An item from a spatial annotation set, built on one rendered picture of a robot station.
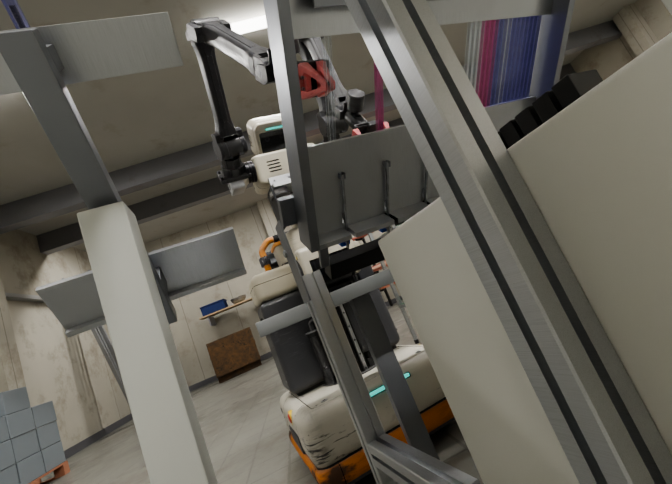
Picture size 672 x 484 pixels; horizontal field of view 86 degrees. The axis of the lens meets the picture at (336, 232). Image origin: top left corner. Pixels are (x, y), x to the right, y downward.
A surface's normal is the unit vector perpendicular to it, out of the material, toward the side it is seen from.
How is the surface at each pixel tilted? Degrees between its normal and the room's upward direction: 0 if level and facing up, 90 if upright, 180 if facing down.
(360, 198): 132
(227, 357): 90
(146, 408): 90
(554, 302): 90
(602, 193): 90
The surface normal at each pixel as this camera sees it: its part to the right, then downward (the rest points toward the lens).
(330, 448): 0.27, -0.29
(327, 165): 0.47, 0.39
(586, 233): -0.88, 0.29
